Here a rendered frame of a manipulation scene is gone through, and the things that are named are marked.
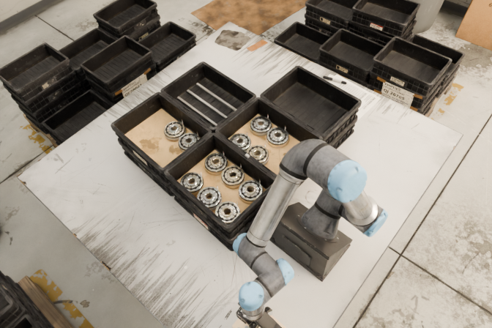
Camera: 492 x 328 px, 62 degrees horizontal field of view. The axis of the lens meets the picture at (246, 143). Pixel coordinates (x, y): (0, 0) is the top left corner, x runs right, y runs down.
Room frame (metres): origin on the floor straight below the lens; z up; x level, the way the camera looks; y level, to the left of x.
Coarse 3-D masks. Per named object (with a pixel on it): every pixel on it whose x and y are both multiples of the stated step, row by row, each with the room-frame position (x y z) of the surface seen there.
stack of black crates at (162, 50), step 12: (168, 24) 2.71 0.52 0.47; (156, 36) 2.61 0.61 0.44; (168, 36) 2.68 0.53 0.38; (180, 36) 2.65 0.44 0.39; (192, 36) 2.55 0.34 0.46; (156, 48) 2.54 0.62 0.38; (168, 48) 2.53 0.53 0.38; (180, 48) 2.40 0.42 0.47; (156, 60) 2.40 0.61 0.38; (168, 60) 2.33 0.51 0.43
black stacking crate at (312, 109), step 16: (288, 80) 1.54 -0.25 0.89; (304, 80) 1.55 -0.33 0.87; (272, 96) 1.45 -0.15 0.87; (288, 96) 1.48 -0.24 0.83; (304, 96) 1.47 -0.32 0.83; (320, 96) 1.46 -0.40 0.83; (336, 96) 1.40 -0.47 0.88; (304, 112) 1.36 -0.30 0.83; (320, 112) 1.35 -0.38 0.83; (336, 112) 1.34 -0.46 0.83; (320, 128) 1.25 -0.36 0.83
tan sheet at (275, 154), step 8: (240, 128) 1.29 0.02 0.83; (248, 128) 1.29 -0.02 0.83; (256, 136) 1.23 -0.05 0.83; (264, 136) 1.23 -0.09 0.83; (288, 136) 1.21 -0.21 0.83; (256, 144) 1.18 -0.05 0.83; (264, 144) 1.18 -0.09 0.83; (288, 144) 1.17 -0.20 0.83; (272, 152) 1.13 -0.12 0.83; (280, 152) 1.12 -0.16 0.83; (272, 160) 1.08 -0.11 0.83; (280, 160) 1.08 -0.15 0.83; (272, 168) 1.04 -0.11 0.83
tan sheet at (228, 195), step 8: (216, 152) 1.15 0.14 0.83; (192, 168) 1.07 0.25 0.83; (200, 168) 1.07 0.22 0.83; (208, 176) 1.02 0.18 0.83; (216, 176) 1.02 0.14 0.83; (232, 176) 1.01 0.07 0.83; (248, 176) 1.00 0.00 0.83; (208, 184) 0.98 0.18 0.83; (216, 184) 0.98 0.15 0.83; (224, 192) 0.94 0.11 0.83; (232, 192) 0.93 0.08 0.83; (224, 200) 0.90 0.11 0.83; (232, 200) 0.89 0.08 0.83; (240, 200) 0.89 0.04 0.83; (240, 208) 0.85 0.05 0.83
